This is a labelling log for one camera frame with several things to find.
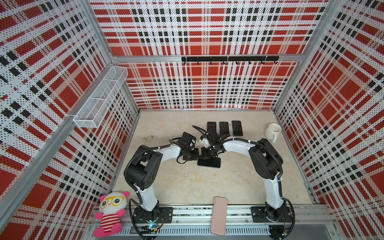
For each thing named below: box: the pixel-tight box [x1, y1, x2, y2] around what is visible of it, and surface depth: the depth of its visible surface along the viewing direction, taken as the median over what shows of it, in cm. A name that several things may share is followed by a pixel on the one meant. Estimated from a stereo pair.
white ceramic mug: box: [264, 123, 282, 143], surface depth 101 cm
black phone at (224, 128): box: [219, 121, 230, 137], surface depth 113 cm
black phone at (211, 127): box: [207, 121, 217, 134], surface depth 113 cm
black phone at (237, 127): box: [232, 120, 243, 136], surface depth 113 cm
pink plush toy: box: [93, 191, 130, 238], surface depth 71 cm
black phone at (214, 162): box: [197, 157, 221, 168], surface depth 93 cm
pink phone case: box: [210, 196, 228, 236], surface depth 75 cm
